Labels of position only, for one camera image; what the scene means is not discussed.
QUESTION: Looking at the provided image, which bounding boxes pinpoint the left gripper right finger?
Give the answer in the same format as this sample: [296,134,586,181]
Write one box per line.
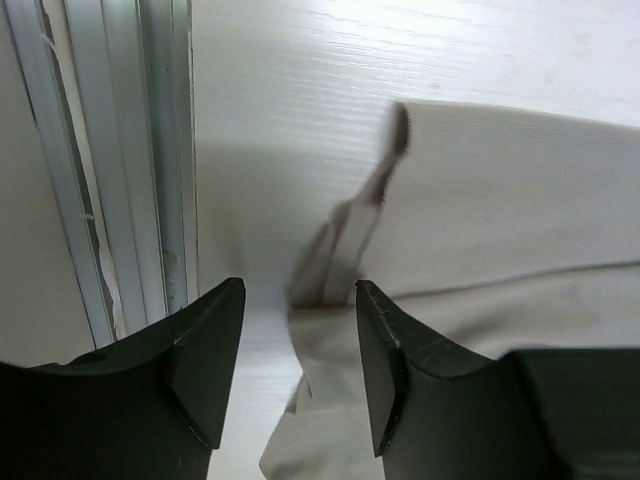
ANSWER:
[356,281,639,479]

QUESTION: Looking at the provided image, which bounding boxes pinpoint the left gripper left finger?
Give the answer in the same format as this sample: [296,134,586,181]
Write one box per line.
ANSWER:
[1,277,246,479]

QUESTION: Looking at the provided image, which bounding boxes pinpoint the grey trousers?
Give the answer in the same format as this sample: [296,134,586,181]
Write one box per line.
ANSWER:
[260,102,639,479]

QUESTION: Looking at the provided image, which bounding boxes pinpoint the left aluminium rail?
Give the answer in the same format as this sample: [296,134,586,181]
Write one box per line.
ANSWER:
[1,1,199,348]

